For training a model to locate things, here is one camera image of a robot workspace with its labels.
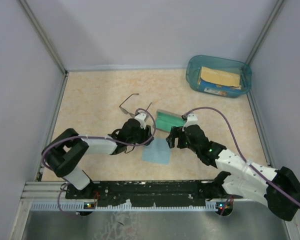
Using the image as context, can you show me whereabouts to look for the grey glasses case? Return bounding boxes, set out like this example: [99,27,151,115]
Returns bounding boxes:
[155,109,186,133]

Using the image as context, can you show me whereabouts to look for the blue cleaning cloth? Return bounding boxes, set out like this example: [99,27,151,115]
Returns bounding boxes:
[141,138,171,165]

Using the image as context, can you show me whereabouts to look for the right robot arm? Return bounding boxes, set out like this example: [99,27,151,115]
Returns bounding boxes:
[166,124,300,222]

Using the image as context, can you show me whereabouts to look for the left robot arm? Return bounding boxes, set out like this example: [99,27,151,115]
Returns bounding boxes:
[41,118,154,199]

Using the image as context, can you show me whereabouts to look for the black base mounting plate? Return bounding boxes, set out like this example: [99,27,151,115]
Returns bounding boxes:
[65,180,229,208]

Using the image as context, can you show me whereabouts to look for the teal plastic basin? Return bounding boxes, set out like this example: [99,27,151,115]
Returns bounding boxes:
[185,55,252,98]

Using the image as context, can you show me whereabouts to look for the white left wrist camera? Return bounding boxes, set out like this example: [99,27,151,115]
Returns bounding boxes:
[134,112,148,130]

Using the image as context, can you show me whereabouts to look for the black thin-frame glasses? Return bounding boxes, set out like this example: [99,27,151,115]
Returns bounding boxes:
[118,92,153,119]

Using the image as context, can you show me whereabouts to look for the aluminium front rail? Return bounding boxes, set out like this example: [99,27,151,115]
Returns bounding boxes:
[21,180,290,212]

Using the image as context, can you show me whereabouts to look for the right aluminium frame post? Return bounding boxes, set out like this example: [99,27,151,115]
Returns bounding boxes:
[245,0,286,66]

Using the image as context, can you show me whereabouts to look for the aluminium frame post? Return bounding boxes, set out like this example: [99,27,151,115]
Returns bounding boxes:
[245,0,286,66]
[16,0,69,76]

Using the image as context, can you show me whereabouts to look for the left aluminium frame post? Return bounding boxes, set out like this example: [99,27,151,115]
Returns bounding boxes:
[16,0,69,76]

